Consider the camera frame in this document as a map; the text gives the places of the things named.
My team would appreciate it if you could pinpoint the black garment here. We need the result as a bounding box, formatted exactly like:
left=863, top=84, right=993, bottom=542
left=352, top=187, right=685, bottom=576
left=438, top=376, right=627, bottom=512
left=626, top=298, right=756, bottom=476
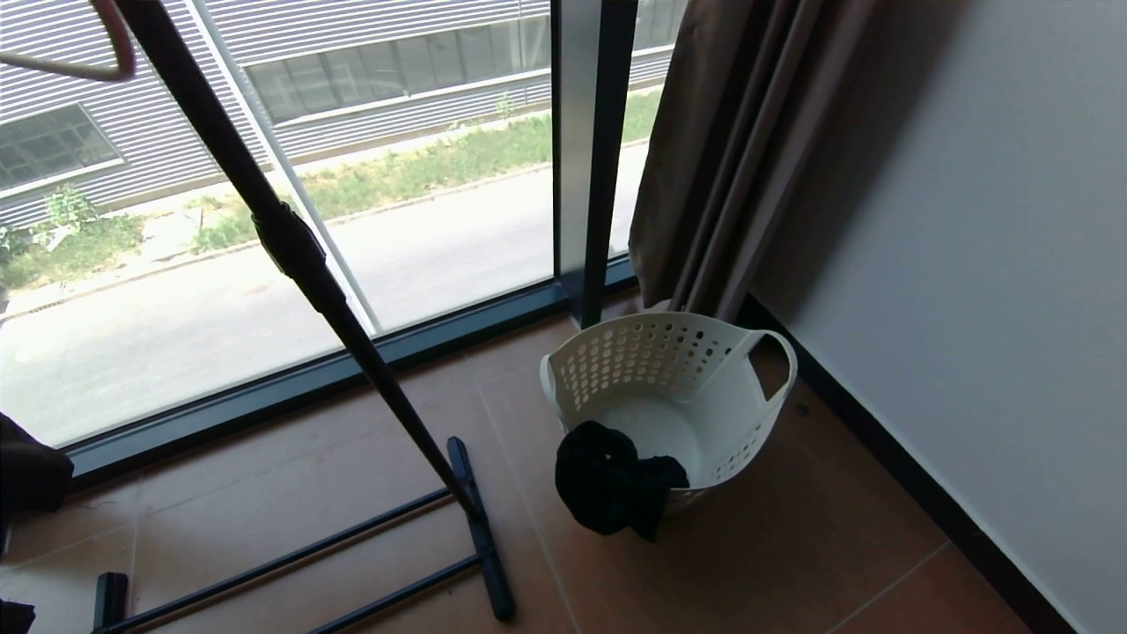
left=0, top=412, right=76, bottom=538
left=555, top=420, right=690, bottom=543

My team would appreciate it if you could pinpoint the pink clothes hanger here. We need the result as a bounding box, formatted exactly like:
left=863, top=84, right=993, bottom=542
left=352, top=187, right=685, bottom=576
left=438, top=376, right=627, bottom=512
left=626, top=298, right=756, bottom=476
left=0, top=0, right=138, bottom=83

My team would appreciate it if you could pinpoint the white laundry basket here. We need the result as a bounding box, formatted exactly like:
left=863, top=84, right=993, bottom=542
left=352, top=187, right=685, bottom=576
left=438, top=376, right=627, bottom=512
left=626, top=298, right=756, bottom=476
left=539, top=311, right=799, bottom=513

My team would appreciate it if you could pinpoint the black clothes rack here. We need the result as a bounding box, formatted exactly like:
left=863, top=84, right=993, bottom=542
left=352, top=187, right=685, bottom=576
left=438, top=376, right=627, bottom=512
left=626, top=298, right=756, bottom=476
left=92, top=0, right=518, bottom=634

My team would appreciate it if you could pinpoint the window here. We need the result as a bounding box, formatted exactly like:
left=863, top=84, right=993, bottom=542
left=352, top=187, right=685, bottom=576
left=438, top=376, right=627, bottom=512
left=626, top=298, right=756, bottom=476
left=0, top=0, right=692, bottom=485

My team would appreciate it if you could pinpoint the brown curtain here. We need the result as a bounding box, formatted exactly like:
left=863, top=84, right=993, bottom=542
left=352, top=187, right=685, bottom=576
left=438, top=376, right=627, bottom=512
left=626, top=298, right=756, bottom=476
left=628, top=0, right=881, bottom=323

